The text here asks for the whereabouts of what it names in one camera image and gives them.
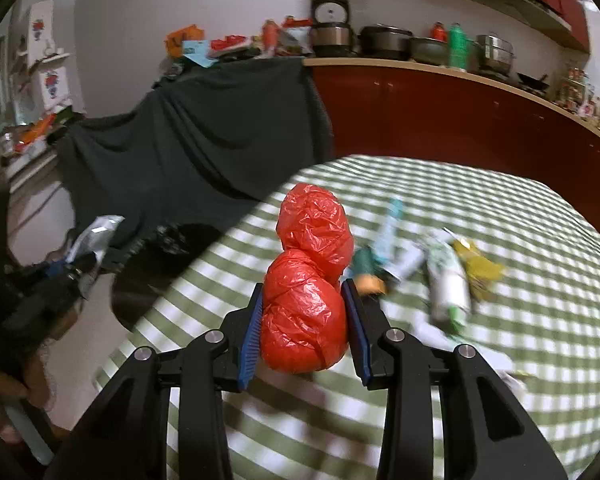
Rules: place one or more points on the black wok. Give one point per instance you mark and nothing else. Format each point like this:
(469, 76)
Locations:
(532, 81)

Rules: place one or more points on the red plastic bag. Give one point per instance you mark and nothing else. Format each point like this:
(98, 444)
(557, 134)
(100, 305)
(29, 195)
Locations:
(305, 300)

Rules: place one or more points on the row of spice jars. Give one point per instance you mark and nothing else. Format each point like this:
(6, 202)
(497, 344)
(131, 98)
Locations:
(582, 97)

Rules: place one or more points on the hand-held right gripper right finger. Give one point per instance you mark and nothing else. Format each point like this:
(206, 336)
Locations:
(356, 330)

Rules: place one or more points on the orange bottle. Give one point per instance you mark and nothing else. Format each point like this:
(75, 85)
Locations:
(269, 36)

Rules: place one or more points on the light blue card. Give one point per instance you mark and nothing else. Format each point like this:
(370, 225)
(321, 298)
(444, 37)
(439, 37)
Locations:
(200, 55)

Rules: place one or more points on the dark green cloth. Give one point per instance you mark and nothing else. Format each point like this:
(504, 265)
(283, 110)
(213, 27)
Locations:
(205, 135)

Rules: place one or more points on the red base cabinets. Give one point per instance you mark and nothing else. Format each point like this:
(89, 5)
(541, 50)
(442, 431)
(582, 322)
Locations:
(455, 120)

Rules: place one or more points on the green checked tablecloth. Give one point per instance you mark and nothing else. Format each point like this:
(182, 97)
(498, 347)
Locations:
(530, 240)

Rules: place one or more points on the dark metal bowl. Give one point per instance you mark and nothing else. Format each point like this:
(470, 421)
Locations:
(428, 49)

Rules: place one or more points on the silver rice cooker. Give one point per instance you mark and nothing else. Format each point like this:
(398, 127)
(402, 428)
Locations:
(330, 30)

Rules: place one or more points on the black cooking pot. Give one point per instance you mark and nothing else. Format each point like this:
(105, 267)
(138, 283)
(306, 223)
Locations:
(384, 40)

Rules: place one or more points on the silver foil packet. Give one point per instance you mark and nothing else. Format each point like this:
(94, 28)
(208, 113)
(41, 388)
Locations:
(92, 240)

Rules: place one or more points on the printed snack bag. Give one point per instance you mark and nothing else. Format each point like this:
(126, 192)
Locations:
(296, 36)

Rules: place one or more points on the orange bag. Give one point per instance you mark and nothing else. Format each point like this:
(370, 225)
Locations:
(182, 40)

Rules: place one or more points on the steel steamer pot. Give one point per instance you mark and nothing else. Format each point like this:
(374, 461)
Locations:
(495, 54)

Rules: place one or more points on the green bottle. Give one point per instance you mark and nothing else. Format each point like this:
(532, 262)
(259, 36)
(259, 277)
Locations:
(458, 46)

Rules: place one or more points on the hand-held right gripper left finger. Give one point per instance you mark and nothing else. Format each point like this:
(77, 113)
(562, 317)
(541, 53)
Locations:
(250, 340)

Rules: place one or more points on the teal orange wrapper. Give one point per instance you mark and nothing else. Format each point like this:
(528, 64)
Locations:
(367, 267)

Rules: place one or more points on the white green tube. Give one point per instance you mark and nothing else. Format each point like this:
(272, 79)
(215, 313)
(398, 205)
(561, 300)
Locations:
(447, 285)

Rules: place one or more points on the yellow wrapper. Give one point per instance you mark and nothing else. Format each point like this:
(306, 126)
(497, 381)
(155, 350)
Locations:
(477, 267)

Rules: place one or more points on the person's left forearm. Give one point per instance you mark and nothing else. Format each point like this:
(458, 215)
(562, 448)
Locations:
(15, 390)

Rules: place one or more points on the white blue wrapper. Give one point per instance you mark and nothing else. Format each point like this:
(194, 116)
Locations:
(407, 262)

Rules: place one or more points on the red plastic packet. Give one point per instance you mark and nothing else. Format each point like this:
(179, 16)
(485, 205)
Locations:
(228, 42)

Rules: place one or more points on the black trash bin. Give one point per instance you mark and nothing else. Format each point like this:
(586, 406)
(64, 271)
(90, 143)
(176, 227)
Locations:
(145, 280)

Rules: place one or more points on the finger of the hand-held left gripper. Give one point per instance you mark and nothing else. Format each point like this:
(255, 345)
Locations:
(72, 267)

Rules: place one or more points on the red bottle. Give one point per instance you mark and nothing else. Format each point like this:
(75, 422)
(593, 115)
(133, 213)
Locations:
(438, 31)

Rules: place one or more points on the white box with red print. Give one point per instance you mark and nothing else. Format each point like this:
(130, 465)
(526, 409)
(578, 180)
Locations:
(51, 84)
(40, 24)

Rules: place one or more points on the blue white toothpaste tube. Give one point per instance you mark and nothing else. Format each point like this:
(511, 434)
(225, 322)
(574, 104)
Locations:
(391, 230)

